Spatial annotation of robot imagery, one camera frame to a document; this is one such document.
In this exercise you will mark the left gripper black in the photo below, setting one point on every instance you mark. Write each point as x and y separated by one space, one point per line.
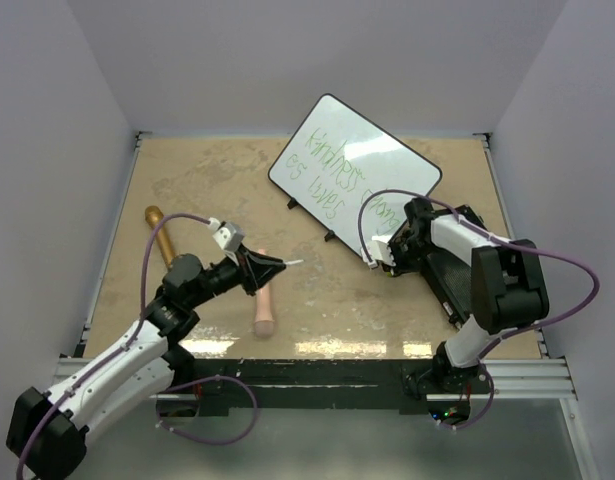
252 280

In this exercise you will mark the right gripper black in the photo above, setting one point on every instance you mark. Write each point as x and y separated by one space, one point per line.
399 268

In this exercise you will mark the white whiteboard black frame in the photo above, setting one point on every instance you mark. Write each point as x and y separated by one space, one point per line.
341 168

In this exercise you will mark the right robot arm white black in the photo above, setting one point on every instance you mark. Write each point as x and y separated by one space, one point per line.
493 285

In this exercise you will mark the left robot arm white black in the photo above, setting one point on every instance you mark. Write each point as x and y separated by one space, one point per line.
51 431

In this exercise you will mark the black keyboard case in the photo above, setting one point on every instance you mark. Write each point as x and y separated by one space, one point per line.
448 277

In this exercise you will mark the pink toy microphone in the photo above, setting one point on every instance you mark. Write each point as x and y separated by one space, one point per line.
264 323

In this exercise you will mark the gold toy microphone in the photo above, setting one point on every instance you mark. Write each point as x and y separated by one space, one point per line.
153 217

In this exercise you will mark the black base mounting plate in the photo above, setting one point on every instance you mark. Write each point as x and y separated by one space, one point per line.
218 386

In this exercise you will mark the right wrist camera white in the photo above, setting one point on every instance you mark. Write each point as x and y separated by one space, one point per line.
378 253

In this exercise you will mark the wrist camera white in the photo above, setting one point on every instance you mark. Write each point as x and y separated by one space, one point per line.
227 235
378 253

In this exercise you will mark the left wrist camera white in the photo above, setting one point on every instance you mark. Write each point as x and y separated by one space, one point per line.
227 235

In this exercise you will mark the wire whiteboard stand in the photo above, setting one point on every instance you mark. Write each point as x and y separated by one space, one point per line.
329 233

